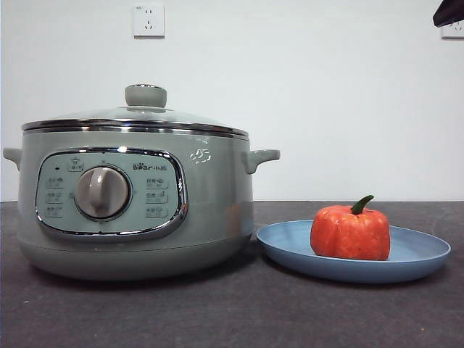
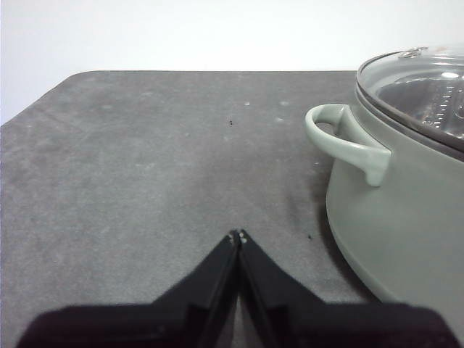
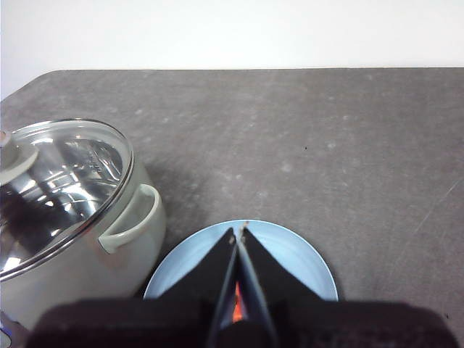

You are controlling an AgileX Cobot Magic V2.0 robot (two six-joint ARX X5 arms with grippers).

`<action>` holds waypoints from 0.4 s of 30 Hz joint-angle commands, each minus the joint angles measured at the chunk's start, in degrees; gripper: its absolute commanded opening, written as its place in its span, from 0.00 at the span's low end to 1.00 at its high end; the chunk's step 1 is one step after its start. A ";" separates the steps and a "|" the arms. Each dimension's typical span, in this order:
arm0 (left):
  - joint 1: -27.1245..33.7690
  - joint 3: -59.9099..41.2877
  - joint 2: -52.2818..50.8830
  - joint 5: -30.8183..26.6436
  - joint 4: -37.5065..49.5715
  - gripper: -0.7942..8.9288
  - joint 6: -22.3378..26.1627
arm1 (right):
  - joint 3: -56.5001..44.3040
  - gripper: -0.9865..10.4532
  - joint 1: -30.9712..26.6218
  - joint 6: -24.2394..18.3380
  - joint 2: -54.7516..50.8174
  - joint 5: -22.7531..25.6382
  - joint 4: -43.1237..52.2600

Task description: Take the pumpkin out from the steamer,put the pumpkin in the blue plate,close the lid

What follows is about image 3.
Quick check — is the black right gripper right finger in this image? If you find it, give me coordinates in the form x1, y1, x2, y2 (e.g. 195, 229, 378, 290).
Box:
239, 226, 457, 348

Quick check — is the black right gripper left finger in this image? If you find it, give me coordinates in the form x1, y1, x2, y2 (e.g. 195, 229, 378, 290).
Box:
27, 227, 239, 348

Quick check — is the glass lid with green knob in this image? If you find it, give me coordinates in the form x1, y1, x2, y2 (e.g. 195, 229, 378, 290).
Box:
0, 118, 135, 282

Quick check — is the pale green electric steamer pot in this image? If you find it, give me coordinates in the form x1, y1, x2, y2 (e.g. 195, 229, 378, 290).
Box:
0, 119, 167, 331

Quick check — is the blue round plate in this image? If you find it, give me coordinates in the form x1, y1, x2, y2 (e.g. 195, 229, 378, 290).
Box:
144, 219, 339, 302

